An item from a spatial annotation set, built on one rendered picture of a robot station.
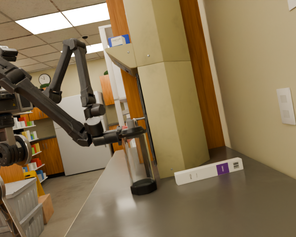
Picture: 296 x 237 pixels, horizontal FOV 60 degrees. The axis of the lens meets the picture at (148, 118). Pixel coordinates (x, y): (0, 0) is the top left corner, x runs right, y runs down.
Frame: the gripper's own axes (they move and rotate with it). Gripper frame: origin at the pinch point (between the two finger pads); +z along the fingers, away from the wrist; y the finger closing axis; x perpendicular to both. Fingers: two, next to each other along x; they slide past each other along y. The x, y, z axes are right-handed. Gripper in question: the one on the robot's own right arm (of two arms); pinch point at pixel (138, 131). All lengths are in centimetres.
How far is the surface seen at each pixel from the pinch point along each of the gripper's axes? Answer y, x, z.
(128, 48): -1.3, -34.9, 2.5
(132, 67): -2.3, -27.5, 2.6
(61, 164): 480, 159, -206
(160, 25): 1.7, -42.1, 17.2
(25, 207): 159, 99, -142
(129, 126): -16.5, -6.6, -2.5
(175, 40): 6.5, -35.6, 23.0
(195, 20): 37, -47, 41
